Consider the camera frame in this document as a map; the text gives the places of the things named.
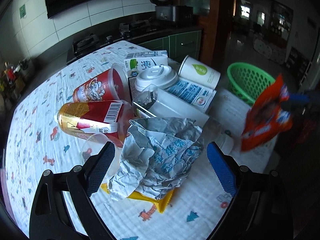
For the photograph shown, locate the red snack bag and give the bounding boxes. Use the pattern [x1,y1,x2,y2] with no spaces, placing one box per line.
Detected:
[241,74,293,152]

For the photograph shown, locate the white blue milk carton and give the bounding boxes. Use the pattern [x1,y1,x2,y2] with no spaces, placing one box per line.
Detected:
[165,78,216,113]

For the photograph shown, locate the white blue paper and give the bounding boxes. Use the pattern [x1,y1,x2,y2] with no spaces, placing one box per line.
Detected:
[108,118,203,200]

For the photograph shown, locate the red cartoon plastic cup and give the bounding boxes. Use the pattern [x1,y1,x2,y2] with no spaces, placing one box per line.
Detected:
[73,63,131,102]

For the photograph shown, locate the black white slim box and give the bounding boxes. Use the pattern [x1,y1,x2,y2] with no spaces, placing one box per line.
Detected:
[132,85,209,127]

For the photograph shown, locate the white green milk carton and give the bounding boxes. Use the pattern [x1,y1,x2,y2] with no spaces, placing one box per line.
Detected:
[124,50,168,77]

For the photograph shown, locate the green kitchen cabinet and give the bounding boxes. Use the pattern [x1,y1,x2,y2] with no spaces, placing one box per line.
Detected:
[138,30,202,63]

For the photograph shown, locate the green plastic waste basket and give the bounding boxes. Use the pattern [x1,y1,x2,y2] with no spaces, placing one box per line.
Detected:
[227,62,275,106]

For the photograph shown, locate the clear plastic cup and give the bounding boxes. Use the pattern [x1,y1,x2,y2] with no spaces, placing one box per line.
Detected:
[79,133,122,178]

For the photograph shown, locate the red gold drink can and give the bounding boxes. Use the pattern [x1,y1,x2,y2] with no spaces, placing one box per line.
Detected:
[56,100,135,148]

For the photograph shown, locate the yellow snack wrapper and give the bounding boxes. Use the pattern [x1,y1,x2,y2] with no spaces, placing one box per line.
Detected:
[100,182,175,214]

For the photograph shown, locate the white paper cup green logo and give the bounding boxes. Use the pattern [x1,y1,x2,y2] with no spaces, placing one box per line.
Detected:
[178,55,221,89]

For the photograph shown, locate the white lidded coffee cup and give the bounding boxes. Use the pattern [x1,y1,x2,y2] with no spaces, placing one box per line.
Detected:
[135,65,178,92]

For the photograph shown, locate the condiment jars on counter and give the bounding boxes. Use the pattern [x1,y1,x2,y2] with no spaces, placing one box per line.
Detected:
[1,59,29,102]

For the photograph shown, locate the black rice cooker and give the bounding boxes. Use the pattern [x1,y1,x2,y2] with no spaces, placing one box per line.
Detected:
[150,0,193,23]

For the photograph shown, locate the black gas stove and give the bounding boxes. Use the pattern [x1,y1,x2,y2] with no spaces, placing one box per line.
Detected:
[66,18,159,65]

